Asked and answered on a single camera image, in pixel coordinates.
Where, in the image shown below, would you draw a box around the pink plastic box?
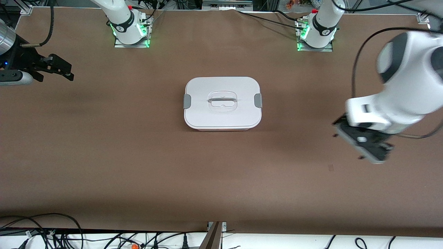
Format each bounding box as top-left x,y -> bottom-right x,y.
194,127 -> 252,132

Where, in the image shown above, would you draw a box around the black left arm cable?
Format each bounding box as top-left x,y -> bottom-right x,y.
332,0 -> 443,139

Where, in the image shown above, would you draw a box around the black cable to arm base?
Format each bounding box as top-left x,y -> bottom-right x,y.
237,10 -> 306,30

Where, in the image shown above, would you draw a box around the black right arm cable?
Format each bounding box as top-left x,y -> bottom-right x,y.
20,0 -> 55,47

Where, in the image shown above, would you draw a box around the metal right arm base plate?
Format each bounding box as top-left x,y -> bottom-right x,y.
114,16 -> 151,48

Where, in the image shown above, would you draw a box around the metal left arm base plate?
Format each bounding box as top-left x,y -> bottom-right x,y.
297,19 -> 334,53

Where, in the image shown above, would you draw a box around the white box lid grey clips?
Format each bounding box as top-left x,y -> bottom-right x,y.
183,76 -> 262,131

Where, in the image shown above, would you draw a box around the black looped floor cable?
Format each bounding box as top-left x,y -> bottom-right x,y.
0,213 -> 84,249

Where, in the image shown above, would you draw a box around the aluminium table strut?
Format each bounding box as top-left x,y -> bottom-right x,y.
199,221 -> 227,249

